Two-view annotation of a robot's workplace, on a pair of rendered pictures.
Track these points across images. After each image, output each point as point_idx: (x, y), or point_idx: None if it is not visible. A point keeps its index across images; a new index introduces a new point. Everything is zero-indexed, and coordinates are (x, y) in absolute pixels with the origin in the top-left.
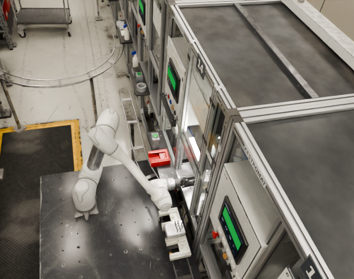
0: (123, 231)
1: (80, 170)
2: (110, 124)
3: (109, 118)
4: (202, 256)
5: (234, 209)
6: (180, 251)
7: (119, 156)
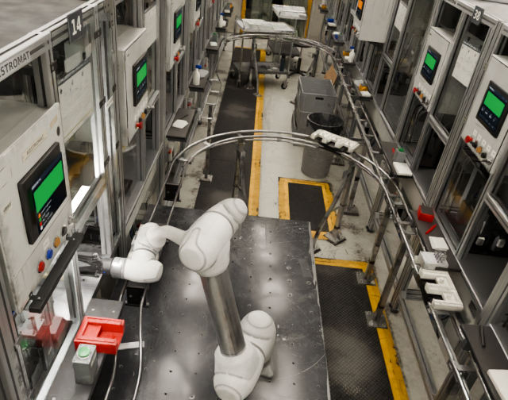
0: (205, 309)
1: (257, 361)
2: (205, 213)
3: (204, 219)
4: None
5: (136, 59)
6: None
7: None
